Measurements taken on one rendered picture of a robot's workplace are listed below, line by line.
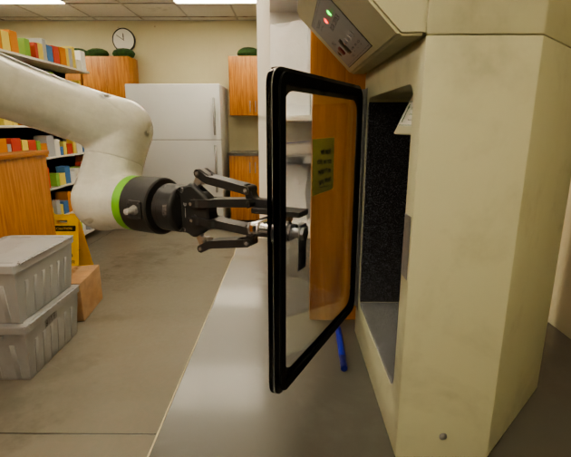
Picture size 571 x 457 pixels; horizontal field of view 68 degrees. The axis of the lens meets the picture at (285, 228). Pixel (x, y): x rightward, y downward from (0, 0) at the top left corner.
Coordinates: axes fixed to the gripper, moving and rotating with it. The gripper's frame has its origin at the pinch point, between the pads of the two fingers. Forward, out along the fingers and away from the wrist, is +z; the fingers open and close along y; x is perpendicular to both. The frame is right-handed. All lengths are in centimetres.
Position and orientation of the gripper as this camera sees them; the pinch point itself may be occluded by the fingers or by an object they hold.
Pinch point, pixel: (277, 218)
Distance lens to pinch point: 59.2
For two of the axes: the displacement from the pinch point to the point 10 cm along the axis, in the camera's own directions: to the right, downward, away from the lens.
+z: 8.9, 1.1, -4.4
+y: 0.0, -9.7, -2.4
